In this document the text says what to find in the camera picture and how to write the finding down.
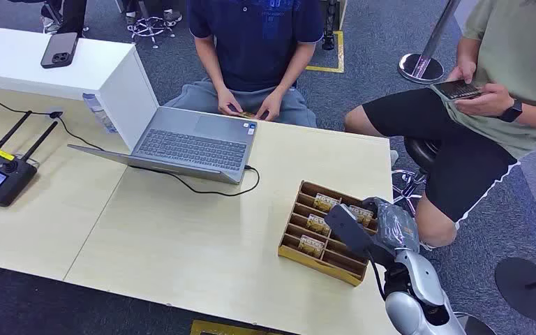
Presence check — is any chrome chair base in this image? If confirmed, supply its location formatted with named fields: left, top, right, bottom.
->
left=126, top=15, right=177, bottom=50

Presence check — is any white box cabinet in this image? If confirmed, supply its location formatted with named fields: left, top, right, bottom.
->
left=0, top=24, right=160, bottom=151

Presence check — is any thin black desk cable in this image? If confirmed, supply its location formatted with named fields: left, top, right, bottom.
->
left=0, top=91, right=107, bottom=151

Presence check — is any grey open laptop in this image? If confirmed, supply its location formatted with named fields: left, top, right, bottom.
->
left=68, top=106, right=258, bottom=186

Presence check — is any dark wrist camera box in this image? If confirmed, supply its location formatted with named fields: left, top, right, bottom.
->
left=324, top=204, right=375, bottom=260

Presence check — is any clear plastic label pouch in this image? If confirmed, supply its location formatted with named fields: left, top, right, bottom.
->
left=82, top=93, right=119, bottom=135

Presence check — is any person's left hand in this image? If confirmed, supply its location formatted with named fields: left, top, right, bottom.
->
left=254, top=89, right=284, bottom=123
left=454, top=82, right=515, bottom=118

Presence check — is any black equipment stand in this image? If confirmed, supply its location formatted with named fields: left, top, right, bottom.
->
left=321, top=0, right=344, bottom=52

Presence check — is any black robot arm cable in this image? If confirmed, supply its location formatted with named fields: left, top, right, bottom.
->
left=368, top=251, right=388, bottom=302

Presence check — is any grey round floor base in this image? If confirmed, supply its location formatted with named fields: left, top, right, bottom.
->
left=454, top=312, right=498, bottom=335

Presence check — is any black laptop power cable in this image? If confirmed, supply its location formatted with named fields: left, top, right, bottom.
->
left=128, top=164, right=261, bottom=198

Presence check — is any wooden divided card tray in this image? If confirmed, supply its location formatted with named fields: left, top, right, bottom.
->
left=277, top=180, right=380, bottom=288

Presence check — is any black smartwatch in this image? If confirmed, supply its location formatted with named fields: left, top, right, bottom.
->
left=498, top=98, right=523, bottom=124

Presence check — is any black round stand base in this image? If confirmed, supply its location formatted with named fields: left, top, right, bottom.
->
left=494, top=257, right=536, bottom=322

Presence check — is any dark smartphone with camera bump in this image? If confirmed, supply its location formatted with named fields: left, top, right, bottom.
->
left=40, top=31, right=80, bottom=69

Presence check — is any chrome stanchion pole with base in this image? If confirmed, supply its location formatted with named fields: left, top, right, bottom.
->
left=397, top=0, right=462, bottom=86

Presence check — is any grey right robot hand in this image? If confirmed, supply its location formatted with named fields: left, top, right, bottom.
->
left=362, top=197, right=421, bottom=268

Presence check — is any person's right hand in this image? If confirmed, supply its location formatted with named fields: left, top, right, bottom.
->
left=445, top=60, right=477, bottom=84
left=216, top=87, right=245, bottom=117

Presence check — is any person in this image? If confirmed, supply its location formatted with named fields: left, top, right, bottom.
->
left=8, top=0, right=89, bottom=37
left=344, top=0, right=536, bottom=251
left=163, top=0, right=325, bottom=129
left=124, top=0, right=184, bottom=28

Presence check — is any black smartphone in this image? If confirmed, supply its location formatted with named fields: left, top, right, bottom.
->
left=432, top=79, right=482, bottom=101

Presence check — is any black stool with chrome base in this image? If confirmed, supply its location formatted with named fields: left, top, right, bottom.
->
left=391, top=136, right=441, bottom=218

